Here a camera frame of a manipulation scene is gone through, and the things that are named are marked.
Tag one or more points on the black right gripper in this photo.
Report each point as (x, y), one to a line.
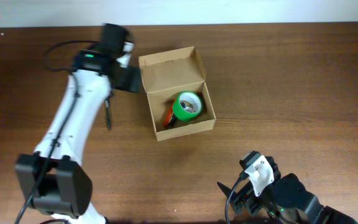
(241, 198)

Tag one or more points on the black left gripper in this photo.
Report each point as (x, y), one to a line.
(128, 79)

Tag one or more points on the black pen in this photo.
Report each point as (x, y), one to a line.
(107, 113)

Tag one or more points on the green tape roll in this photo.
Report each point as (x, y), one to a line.
(190, 99)

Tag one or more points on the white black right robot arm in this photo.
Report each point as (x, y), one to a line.
(288, 201)

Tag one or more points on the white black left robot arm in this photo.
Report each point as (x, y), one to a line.
(52, 179)

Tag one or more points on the brown cardboard box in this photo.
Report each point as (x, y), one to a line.
(164, 76)

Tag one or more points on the small blue white box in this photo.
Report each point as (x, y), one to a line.
(189, 109)

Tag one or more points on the red black stapler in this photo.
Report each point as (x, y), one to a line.
(170, 119)

